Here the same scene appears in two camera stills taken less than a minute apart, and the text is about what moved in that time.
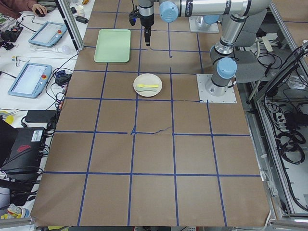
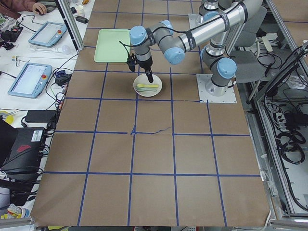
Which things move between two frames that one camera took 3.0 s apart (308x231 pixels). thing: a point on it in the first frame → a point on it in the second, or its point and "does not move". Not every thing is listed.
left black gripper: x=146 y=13 → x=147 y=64
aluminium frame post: x=71 y=22 does not move
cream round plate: x=147 y=79 does not move
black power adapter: x=39 y=116 does not move
